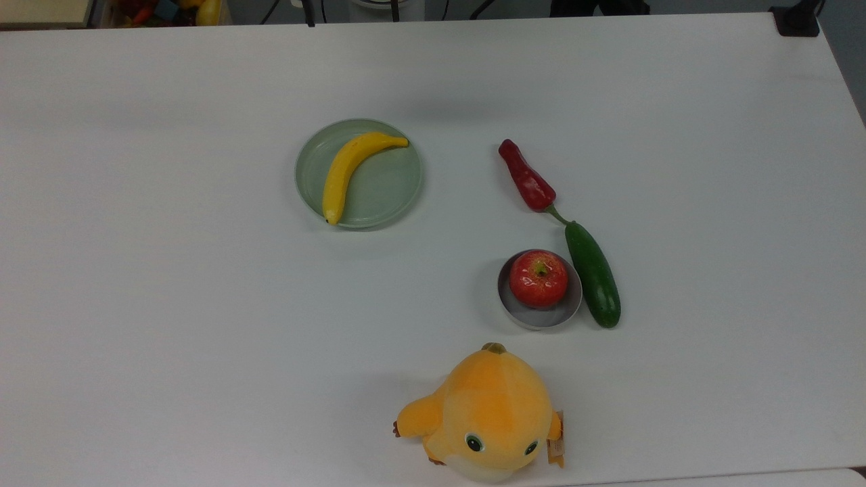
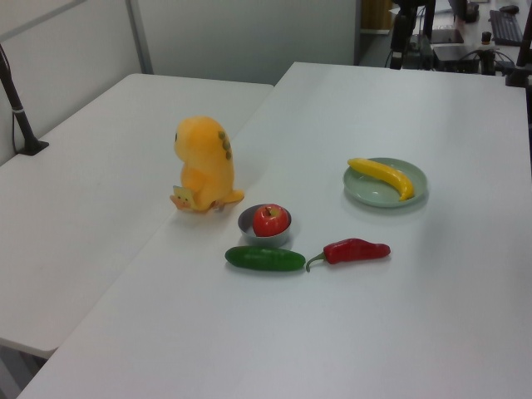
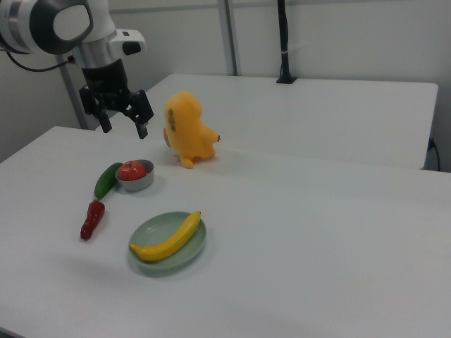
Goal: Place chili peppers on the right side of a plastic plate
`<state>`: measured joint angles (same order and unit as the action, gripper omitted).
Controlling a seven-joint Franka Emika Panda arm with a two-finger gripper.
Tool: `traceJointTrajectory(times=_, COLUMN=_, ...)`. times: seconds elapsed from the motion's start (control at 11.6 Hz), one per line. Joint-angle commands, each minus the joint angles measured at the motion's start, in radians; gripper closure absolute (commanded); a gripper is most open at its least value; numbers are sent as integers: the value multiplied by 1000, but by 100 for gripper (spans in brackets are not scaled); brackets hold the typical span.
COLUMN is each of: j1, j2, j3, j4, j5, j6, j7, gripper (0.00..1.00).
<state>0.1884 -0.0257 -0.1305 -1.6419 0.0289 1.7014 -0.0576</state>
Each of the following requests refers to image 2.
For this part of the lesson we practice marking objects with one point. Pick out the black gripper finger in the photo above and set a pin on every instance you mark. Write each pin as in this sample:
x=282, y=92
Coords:
x=393, y=60
x=400, y=60

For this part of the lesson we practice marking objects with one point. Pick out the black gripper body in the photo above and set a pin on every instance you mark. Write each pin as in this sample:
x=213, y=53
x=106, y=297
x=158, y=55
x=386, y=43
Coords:
x=404, y=31

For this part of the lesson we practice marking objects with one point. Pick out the red chili pepper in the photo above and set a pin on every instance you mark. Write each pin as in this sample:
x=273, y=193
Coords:
x=357, y=250

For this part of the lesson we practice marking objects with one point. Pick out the pale green plastic plate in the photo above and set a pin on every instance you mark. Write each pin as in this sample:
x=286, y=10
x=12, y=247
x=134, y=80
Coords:
x=374, y=189

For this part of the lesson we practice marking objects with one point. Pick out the black upright stand bar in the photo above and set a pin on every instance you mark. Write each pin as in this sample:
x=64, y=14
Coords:
x=429, y=33

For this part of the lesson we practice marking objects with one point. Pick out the black flat electronics box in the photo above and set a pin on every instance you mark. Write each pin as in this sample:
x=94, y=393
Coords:
x=448, y=36

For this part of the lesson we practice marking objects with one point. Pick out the black controller box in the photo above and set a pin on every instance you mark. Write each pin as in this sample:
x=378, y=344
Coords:
x=455, y=58

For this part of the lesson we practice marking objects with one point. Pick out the black computer keyboard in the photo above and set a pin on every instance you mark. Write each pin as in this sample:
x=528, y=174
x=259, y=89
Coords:
x=505, y=27

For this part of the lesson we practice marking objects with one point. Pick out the black computer mouse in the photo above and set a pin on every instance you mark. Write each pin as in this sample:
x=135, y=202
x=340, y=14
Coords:
x=509, y=8

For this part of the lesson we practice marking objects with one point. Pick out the yellow banana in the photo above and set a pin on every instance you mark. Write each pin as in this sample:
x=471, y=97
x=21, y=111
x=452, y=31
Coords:
x=386, y=174

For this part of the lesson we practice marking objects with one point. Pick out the black clamp stand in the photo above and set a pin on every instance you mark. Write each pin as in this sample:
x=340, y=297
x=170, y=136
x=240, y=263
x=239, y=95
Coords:
x=521, y=58

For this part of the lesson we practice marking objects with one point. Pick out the red apple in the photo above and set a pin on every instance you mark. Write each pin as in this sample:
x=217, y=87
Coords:
x=271, y=221

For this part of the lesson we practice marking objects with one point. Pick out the orange plush dinosaur toy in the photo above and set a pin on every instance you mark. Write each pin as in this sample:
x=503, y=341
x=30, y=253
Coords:
x=205, y=162

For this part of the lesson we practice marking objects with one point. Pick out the grey round bowl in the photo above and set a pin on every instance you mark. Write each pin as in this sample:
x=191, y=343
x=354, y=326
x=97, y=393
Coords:
x=266, y=241

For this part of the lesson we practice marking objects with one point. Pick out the green cucumber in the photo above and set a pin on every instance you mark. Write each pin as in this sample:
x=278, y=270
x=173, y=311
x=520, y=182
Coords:
x=266, y=258

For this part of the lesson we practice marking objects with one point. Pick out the black camera stand pole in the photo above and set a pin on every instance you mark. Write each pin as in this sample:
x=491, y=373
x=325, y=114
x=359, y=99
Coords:
x=18, y=114

